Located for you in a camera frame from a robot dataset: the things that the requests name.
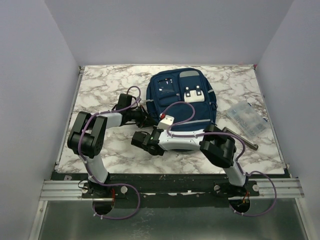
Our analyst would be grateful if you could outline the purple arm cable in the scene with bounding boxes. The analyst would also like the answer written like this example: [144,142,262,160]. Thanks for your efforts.
[159,101,278,217]
[78,85,146,221]

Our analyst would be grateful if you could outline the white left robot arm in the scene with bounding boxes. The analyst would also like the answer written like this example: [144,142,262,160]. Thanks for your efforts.
[67,93,156,198]

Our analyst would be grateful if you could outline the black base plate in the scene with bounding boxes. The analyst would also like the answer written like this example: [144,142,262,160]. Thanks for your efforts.
[40,173,302,212]

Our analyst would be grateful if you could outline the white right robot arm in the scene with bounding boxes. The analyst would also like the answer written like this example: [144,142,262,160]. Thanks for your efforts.
[131,124,248,196]

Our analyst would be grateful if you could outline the steel clamp handle tool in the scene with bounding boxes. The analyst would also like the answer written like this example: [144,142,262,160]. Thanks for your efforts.
[222,127,259,151]

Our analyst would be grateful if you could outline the clear plastic organizer box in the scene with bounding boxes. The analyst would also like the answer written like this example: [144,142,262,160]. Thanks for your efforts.
[226,101,269,139]

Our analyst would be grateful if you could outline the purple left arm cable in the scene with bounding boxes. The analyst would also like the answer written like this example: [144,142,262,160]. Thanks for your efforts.
[78,85,146,221]

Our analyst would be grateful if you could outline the navy blue student backpack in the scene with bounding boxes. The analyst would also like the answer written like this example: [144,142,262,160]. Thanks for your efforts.
[146,68,218,132]

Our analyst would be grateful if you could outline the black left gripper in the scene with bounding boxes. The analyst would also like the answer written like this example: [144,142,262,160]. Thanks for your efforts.
[126,104,158,129]

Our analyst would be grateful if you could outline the aluminium rail frame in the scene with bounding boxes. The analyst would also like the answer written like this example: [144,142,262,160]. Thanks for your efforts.
[27,65,311,240]

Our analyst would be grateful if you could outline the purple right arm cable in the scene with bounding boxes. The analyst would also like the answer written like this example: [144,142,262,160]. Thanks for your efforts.
[159,101,278,217]

